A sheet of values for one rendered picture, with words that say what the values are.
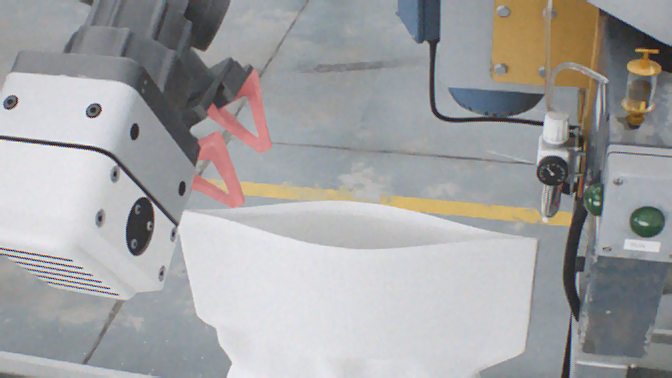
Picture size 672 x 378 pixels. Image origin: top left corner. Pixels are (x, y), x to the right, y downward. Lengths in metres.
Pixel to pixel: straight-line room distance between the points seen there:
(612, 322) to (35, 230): 0.61
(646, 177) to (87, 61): 0.46
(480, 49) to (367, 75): 2.49
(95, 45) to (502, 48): 0.71
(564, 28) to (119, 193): 0.77
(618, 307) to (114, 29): 0.57
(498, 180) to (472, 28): 1.88
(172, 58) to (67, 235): 0.14
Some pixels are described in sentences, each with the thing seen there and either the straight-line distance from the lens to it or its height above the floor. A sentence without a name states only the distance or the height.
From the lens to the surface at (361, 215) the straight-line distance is 1.18.
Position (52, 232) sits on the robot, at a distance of 0.48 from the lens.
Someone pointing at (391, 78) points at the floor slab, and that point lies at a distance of 3.63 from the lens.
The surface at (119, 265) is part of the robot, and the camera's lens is 0.52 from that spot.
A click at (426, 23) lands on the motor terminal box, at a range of 1.18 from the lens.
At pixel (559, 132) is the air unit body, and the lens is 1.02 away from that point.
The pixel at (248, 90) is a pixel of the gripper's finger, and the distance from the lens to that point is 0.83.
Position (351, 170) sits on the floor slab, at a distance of 3.06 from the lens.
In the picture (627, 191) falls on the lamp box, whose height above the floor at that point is 1.31.
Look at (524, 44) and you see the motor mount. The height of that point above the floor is 1.23.
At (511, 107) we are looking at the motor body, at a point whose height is 1.11.
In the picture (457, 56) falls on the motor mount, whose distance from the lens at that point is 1.19.
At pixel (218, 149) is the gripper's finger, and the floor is 1.35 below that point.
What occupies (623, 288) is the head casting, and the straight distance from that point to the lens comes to 0.88.
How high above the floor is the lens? 1.75
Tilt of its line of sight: 36 degrees down
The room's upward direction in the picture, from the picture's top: 4 degrees counter-clockwise
